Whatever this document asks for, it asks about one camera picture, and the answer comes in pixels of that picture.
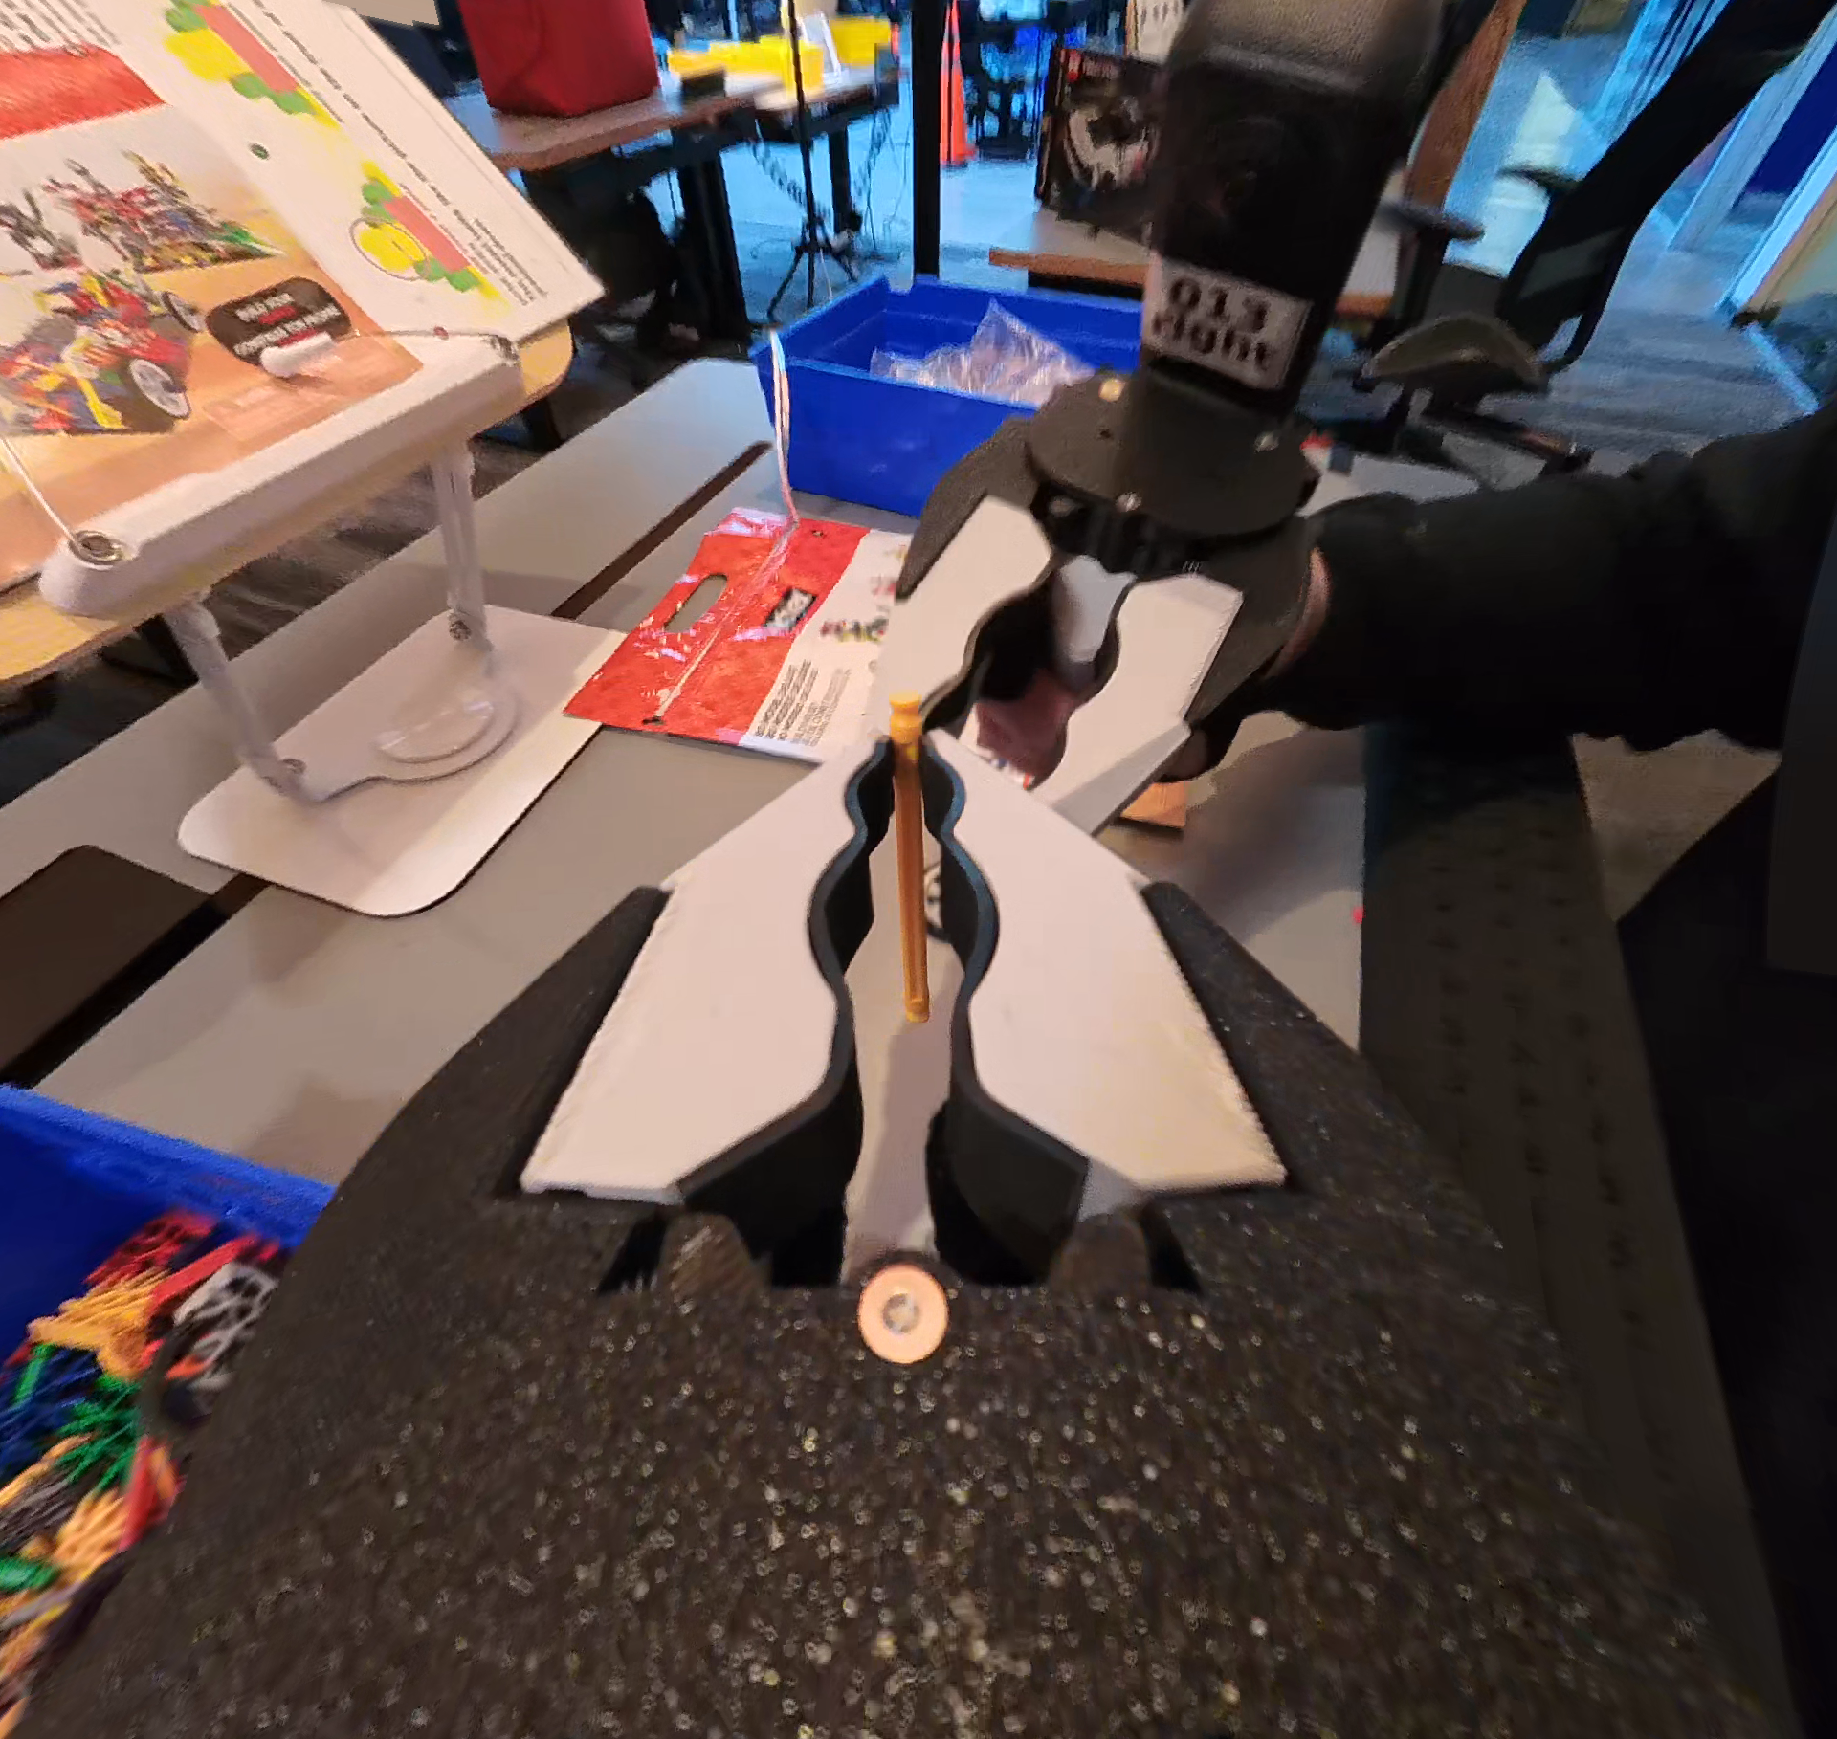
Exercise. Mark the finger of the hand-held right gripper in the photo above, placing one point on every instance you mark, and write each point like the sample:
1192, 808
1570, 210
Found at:
1163, 663
962, 591

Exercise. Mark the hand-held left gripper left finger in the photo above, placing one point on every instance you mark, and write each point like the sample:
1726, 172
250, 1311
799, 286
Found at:
689, 1036

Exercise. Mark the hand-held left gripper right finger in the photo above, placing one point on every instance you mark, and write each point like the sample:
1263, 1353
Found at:
1104, 1036

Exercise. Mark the long orange rod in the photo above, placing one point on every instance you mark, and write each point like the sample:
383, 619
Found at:
909, 879

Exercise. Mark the pile of colourful building pieces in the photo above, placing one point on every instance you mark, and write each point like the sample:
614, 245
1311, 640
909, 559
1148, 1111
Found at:
100, 1423

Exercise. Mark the person's right hand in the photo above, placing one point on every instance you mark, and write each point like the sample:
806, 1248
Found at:
1022, 743

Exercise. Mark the black printed box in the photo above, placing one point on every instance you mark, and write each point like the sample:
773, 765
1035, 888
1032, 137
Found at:
1098, 148

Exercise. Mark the clear plastic bag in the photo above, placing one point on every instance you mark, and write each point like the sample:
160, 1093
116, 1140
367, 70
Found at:
989, 356

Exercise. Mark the black office chair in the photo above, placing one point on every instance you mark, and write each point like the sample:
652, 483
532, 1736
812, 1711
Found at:
1448, 356

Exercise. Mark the K'nex building set booklet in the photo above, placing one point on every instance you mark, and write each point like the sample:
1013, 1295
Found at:
676, 663

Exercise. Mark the orange traffic cone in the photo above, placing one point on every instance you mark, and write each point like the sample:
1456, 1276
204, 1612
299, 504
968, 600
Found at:
957, 104

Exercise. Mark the black perforated pad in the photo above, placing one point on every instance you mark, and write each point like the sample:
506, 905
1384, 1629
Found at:
1506, 992

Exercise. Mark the wood-edged grey table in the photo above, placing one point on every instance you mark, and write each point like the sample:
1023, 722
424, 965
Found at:
604, 120

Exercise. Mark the red tote bag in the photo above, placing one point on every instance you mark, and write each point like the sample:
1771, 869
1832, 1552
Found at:
553, 32

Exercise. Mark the printed instruction booklet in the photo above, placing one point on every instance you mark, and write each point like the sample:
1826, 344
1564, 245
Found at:
287, 262

